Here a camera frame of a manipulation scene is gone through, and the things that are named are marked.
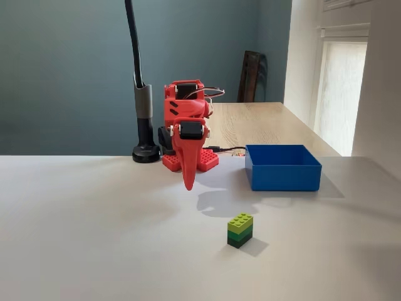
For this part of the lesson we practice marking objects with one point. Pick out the green lego brick stack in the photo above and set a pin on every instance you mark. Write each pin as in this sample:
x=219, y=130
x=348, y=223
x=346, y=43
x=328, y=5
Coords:
x=239, y=230

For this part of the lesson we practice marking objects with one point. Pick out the red robot arm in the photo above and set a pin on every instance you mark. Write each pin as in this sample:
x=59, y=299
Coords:
x=185, y=108

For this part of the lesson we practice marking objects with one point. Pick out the blue plastic box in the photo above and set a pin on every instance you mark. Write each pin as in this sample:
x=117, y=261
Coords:
x=285, y=177

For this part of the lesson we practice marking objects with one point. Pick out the black table clamp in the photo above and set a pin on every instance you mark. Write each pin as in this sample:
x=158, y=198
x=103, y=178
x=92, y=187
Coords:
x=163, y=136

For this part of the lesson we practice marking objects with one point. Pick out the black gooseneck stand grey sleeve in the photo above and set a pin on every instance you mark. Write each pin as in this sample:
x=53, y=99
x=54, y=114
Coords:
x=143, y=103

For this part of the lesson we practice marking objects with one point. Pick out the light wooden table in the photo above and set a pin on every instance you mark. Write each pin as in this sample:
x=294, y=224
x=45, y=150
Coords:
x=266, y=125

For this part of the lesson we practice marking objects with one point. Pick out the window with white blind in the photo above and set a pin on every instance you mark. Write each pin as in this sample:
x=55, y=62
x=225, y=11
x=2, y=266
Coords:
x=341, y=94

